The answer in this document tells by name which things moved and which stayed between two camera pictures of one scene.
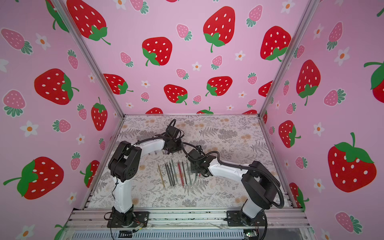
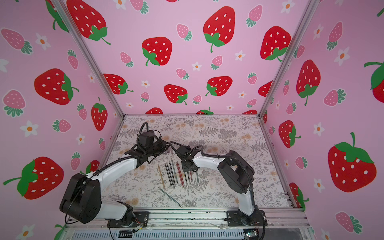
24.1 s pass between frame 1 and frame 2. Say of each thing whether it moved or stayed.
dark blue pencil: stayed
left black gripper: moved
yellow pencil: stayed
